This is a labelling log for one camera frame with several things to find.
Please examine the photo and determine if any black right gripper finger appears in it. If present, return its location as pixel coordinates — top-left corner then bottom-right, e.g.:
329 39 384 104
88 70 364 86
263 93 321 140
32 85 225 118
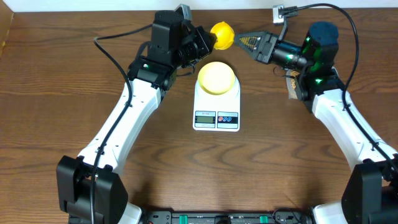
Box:
238 40 264 61
234 30 269 45

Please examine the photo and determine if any yellow plastic scoop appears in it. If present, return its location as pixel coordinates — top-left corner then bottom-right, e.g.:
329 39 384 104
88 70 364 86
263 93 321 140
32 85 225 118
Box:
210 21 235 50

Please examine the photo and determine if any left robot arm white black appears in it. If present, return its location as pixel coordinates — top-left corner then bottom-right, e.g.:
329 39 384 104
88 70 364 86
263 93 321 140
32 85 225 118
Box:
56 4 216 224

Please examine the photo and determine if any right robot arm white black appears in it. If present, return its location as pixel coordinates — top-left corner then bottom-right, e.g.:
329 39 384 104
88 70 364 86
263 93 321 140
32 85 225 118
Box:
234 21 397 223

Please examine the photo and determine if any yellow plastic bowl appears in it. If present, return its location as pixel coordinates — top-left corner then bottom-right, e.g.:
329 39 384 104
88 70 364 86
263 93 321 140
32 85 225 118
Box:
197 62 236 95

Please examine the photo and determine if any white digital kitchen scale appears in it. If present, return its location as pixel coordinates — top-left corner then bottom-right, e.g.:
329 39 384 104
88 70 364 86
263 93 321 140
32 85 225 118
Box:
192 77 241 132

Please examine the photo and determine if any clear container of soybeans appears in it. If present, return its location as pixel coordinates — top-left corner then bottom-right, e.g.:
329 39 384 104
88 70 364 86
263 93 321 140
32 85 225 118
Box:
285 68 340 100

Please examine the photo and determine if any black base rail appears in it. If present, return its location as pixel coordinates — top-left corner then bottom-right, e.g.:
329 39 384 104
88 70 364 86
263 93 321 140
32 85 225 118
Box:
68 210 315 224

